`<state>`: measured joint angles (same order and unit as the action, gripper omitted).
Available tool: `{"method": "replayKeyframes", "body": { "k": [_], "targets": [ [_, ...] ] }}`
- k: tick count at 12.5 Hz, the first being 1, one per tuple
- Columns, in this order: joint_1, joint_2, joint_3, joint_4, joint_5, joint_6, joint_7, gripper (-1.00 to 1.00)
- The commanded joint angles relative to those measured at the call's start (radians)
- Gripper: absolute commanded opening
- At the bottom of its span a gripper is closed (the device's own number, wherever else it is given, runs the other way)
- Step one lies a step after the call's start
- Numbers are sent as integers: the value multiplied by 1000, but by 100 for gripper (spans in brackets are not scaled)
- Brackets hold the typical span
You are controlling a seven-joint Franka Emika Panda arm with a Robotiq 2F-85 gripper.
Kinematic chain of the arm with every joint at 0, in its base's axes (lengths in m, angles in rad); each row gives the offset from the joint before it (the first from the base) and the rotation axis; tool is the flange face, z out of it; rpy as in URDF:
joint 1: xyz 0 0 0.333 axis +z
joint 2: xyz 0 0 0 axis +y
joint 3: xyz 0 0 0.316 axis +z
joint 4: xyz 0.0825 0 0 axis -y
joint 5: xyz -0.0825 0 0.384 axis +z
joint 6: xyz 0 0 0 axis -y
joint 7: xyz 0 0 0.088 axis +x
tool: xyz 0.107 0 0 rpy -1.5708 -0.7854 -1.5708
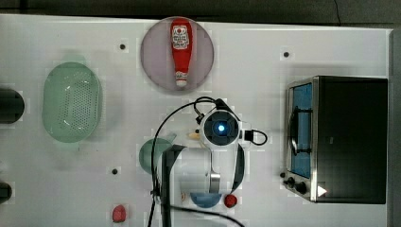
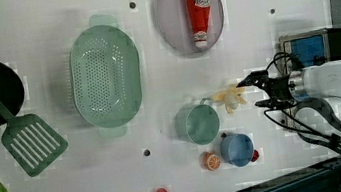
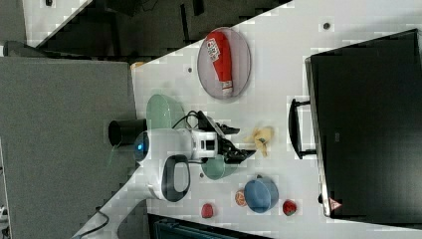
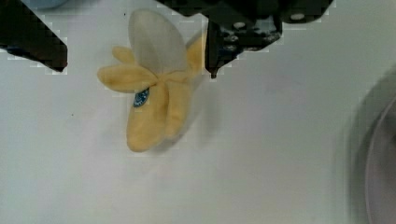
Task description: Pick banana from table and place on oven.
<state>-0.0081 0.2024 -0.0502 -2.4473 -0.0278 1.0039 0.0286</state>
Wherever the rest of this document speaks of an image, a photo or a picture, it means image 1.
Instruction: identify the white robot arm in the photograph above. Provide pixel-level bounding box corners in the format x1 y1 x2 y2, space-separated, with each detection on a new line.
156 98 245 227

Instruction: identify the black toaster oven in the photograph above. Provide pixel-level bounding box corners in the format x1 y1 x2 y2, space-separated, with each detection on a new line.
281 76 389 204

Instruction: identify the green cup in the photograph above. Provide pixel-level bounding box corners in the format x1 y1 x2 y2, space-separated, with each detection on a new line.
139 132 177 174

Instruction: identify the purple round plate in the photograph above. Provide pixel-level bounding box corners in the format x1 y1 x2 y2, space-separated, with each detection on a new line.
140 16 215 91

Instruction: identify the blue bowl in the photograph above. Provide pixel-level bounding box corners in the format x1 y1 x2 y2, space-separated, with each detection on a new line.
190 193 221 208

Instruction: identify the red ketchup bottle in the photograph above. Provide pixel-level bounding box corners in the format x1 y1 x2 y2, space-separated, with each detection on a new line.
170 18 193 87

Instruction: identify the red strawberry toy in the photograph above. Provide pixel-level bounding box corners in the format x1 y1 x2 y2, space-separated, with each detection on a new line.
224 194 238 208

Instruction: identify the green perforated colander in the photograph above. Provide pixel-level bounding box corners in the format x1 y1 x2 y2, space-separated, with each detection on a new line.
42 61 101 143

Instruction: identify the red toy lower left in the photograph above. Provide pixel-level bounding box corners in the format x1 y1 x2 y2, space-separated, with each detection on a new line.
112 204 127 223

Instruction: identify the black cylinder upper left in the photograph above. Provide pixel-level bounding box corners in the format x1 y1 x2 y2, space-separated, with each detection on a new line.
0 89 25 124

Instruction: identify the black cylinder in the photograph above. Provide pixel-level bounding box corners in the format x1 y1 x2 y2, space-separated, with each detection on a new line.
0 182 12 203
0 89 25 124

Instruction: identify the black cylinder lower left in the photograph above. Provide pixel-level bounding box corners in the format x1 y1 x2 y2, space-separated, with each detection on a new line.
0 182 12 203

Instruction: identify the black usb cable connector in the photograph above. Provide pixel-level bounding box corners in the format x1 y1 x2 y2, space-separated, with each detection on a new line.
244 129 269 146

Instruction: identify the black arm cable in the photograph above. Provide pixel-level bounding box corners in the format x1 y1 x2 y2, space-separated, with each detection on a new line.
147 96 247 227

